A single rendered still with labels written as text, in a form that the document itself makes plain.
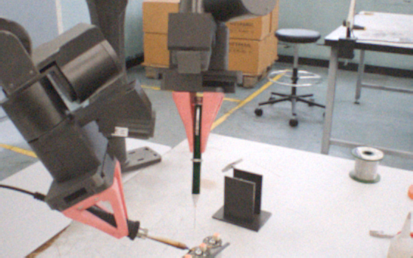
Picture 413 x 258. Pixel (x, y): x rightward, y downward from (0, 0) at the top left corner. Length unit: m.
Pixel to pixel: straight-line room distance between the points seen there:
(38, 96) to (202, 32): 0.17
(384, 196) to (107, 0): 0.59
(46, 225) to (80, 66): 0.35
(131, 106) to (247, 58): 3.54
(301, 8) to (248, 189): 4.30
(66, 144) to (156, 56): 3.88
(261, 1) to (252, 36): 3.46
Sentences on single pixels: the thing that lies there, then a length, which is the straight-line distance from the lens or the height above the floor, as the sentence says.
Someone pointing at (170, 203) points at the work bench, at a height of 0.75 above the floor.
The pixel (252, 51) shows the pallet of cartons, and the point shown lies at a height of 0.34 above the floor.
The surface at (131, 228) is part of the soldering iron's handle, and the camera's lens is 0.53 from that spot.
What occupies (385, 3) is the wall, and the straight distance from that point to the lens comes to 4.76.
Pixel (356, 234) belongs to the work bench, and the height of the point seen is 0.75.
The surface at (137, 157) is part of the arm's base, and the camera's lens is 0.92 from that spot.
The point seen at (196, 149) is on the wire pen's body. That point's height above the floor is 0.93.
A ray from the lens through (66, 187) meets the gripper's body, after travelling 0.47.
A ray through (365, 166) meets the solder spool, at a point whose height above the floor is 0.78.
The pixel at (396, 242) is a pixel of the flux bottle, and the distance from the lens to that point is 0.63.
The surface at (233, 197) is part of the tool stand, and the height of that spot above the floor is 0.79.
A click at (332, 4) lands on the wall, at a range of 4.83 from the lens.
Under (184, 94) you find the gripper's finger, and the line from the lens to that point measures 0.51.
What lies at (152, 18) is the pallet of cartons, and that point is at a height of 0.59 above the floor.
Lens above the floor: 1.15
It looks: 21 degrees down
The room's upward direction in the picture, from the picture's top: straight up
